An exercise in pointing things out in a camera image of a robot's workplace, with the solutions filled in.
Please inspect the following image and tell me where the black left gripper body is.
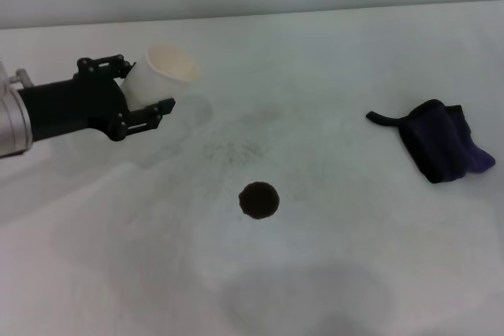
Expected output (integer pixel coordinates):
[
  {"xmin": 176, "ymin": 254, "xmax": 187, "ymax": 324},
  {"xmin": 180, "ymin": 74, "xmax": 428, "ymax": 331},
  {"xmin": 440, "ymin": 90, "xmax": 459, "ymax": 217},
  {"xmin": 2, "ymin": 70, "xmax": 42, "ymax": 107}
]
[{"xmin": 17, "ymin": 72, "xmax": 132, "ymax": 142}]

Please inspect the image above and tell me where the white paper cup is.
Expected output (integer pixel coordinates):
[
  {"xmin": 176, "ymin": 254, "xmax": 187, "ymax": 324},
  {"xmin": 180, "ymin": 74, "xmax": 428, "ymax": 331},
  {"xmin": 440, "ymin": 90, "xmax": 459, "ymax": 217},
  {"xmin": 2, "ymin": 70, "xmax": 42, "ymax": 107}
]
[{"xmin": 120, "ymin": 42, "xmax": 202, "ymax": 111}]

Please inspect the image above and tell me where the purple rag with black trim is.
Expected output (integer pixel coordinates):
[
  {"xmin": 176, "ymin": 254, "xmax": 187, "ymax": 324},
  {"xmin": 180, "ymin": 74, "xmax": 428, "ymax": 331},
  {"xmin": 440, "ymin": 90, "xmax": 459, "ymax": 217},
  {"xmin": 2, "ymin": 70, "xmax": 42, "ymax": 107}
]
[{"xmin": 365, "ymin": 98, "xmax": 497, "ymax": 185}]

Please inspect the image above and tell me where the black water stain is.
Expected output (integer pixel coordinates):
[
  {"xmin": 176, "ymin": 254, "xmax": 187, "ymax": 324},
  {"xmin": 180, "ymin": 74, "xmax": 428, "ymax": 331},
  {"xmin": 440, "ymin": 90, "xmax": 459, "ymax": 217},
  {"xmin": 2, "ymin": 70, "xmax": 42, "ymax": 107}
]
[{"xmin": 238, "ymin": 181, "xmax": 281, "ymax": 220}]

